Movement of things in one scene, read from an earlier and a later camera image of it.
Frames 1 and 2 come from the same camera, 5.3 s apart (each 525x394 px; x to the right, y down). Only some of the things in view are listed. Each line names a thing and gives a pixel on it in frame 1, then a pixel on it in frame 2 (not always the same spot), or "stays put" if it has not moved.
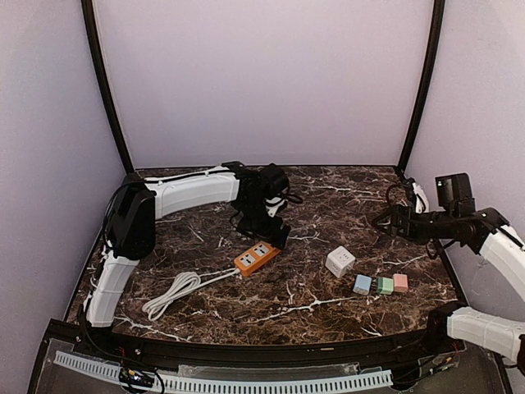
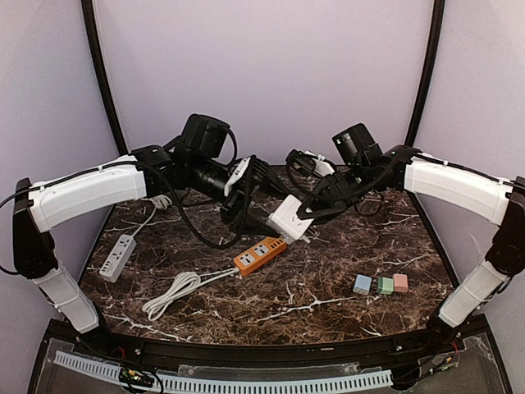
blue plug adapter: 362,284 stays put
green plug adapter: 385,286 stays put
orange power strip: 255,256 stays put
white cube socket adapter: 340,261 -> 285,221
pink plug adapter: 400,282 stays put
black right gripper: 401,220 -> 333,190
